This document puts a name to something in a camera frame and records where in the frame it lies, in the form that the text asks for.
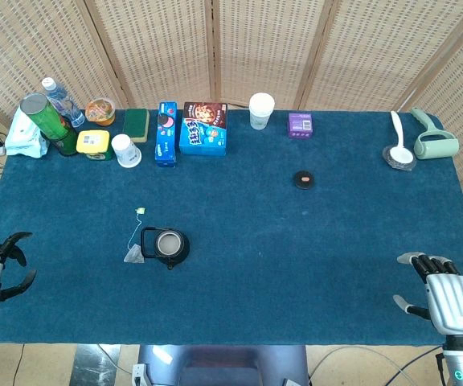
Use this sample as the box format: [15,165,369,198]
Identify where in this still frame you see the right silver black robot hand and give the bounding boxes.
[391,252,463,337]

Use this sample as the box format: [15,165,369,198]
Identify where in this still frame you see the grey tea bag with string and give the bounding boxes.
[123,206,148,265]

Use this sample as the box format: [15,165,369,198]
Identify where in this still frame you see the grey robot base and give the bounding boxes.
[132,344,309,386]

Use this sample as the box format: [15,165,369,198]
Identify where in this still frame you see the black teapot lid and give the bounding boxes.
[293,170,317,191]

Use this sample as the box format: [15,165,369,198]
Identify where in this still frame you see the white wet wipes pack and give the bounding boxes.
[4,107,51,158]

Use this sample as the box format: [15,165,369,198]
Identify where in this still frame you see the pale green lint roller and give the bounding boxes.
[410,106,461,161]

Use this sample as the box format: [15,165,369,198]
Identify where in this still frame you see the dark round scouring pad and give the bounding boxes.
[382,144,417,172]

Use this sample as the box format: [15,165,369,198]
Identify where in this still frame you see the white plastic spoon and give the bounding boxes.
[387,110,414,164]

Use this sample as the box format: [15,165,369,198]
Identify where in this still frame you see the green chips can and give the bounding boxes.
[19,92,72,142]

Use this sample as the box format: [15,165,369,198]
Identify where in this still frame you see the yellow container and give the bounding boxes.
[76,129,114,162]

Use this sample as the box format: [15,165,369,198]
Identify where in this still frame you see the upturned white paper cup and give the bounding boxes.
[110,133,142,169]

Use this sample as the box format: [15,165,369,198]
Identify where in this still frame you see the clear plastic water bottle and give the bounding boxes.
[41,76,86,129]

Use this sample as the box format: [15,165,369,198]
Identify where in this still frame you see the blue carpet table cover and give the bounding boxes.
[0,107,463,347]

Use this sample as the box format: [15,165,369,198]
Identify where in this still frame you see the orange jelly cup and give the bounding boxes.
[84,98,117,127]

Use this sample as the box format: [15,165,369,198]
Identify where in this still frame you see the green yellow sponge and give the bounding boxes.
[121,108,150,144]

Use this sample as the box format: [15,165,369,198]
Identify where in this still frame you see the blue Oreo box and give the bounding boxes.
[154,101,178,168]

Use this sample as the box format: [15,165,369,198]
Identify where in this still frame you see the purple small box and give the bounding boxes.
[287,112,313,140]

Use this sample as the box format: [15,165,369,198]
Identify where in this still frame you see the blue brown cookie box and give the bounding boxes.
[178,101,229,157]

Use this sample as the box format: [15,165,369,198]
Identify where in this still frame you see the stacked white paper cups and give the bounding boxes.
[248,92,276,131]

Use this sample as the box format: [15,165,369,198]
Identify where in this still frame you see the woven bamboo folding screen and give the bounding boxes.
[0,0,463,262]

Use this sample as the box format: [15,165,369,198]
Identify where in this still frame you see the dark floor cable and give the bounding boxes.
[383,345,444,386]

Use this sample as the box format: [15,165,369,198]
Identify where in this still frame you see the white floor cable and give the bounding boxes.
[309,345,417,386]

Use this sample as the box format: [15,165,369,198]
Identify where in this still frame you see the black teapot with handle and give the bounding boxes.
[140,226,191,271]

